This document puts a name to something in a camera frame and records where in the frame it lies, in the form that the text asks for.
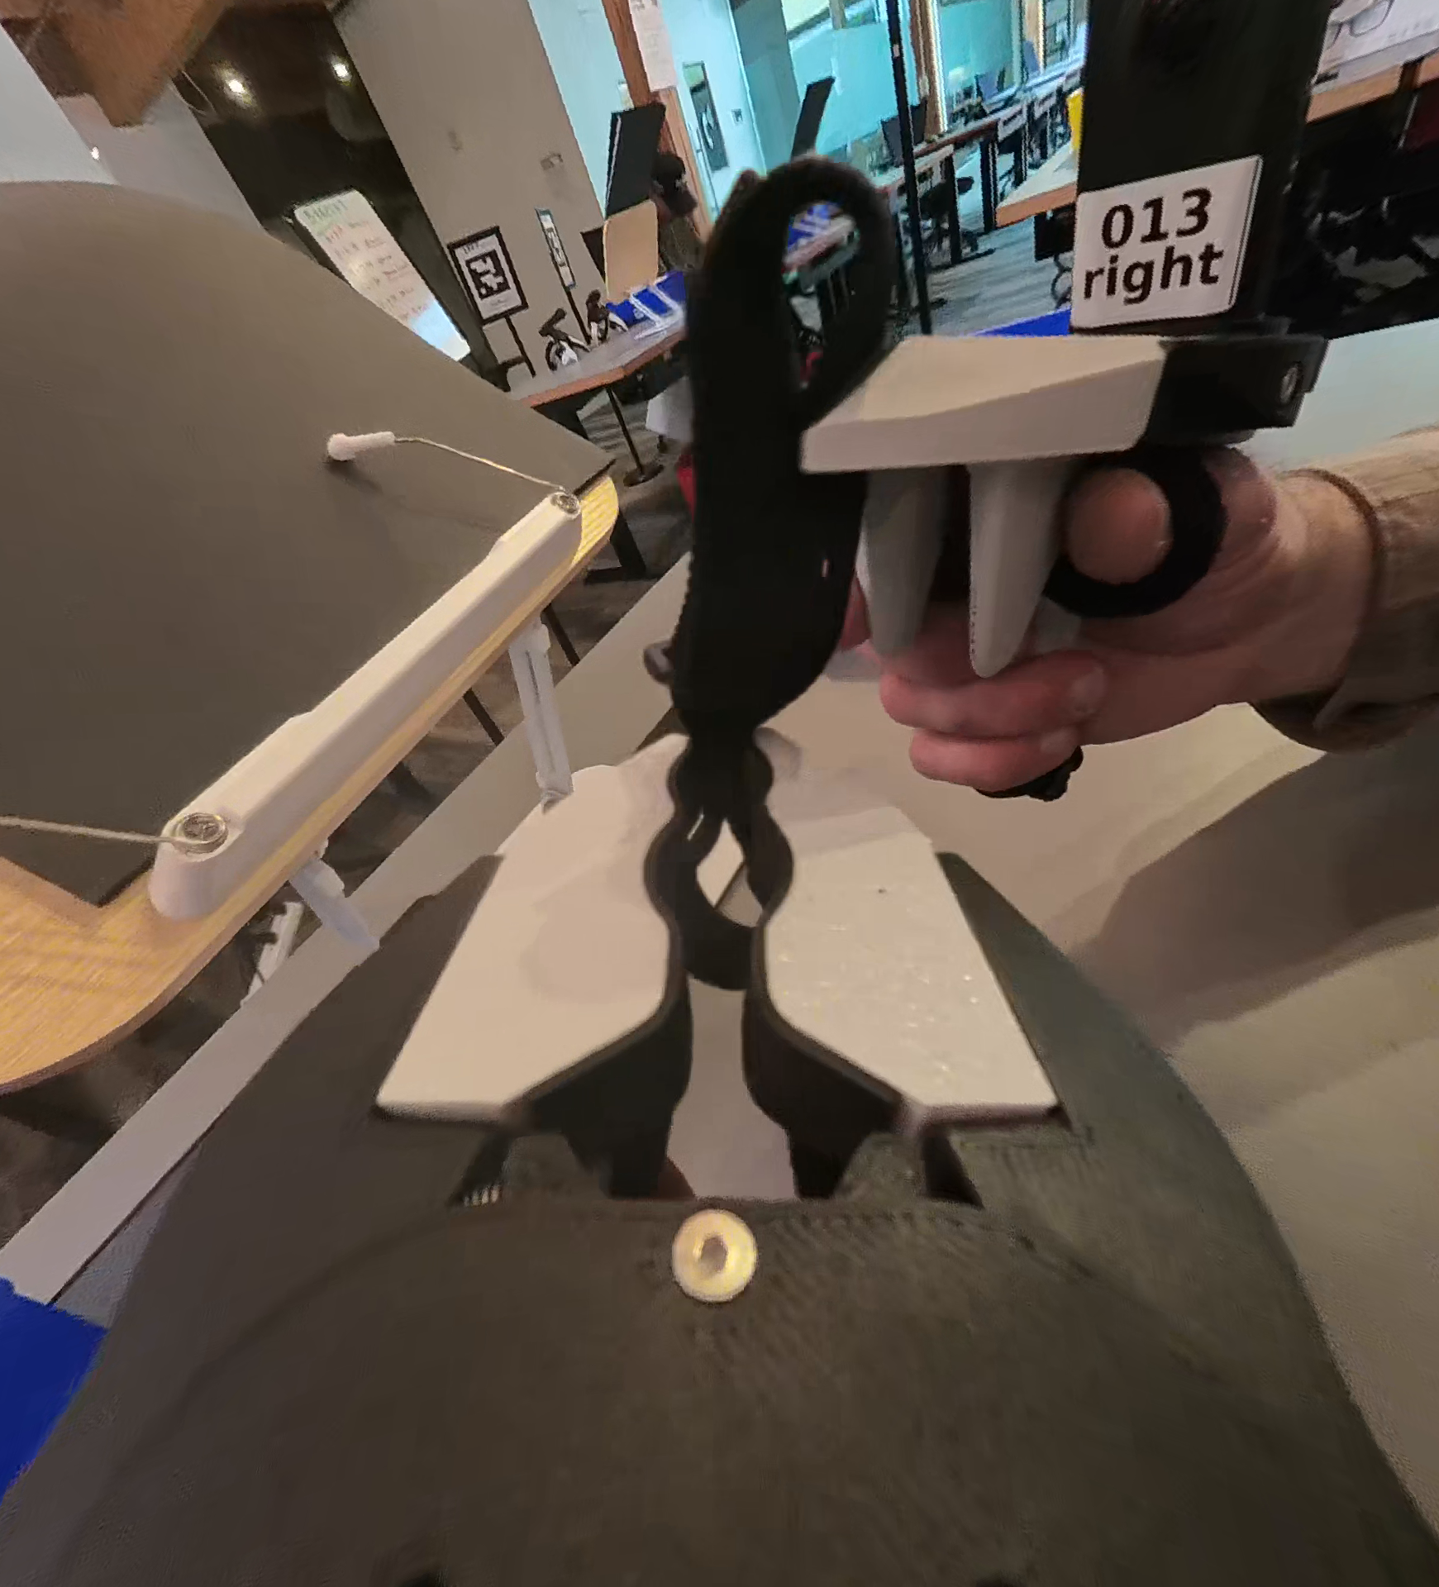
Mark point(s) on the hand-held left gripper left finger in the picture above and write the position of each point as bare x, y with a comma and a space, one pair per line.
546, 991

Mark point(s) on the black pole stand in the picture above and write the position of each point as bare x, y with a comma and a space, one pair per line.
904, 123

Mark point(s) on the person's right hand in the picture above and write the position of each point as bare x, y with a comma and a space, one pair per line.
1277, 594

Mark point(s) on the white display stand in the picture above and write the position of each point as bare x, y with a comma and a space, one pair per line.
173, 496

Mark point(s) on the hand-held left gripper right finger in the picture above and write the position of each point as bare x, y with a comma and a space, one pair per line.
905, 991

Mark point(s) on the white printed box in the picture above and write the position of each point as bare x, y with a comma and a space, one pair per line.
1382, 32

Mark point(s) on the whiteboard with writing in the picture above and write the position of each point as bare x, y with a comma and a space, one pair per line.
372, 266

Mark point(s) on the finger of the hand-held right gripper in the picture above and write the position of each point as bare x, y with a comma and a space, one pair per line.
902, 557
1004, 397

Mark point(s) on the black white marker sign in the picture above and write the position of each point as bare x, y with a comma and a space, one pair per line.
487, 275

